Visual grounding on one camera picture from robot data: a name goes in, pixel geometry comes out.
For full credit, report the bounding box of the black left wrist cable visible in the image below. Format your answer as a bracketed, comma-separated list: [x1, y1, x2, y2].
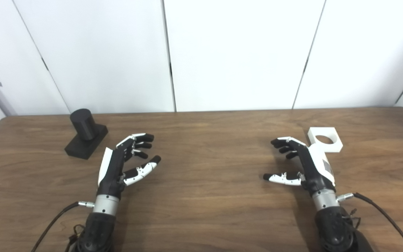
[31, 201, 95, 252]

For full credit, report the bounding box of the black cylinder peg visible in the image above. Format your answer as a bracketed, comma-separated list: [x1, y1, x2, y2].
[64, 108, 108, 160]

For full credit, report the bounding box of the white square piece with hole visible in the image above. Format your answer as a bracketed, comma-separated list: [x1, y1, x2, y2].
[307, 127, 343, 154]

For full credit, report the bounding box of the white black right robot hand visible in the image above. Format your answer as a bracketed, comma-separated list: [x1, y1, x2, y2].
[263, 136, 336, 195]

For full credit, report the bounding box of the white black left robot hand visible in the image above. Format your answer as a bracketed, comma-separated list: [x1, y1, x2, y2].
[96, 133, 162, 200]

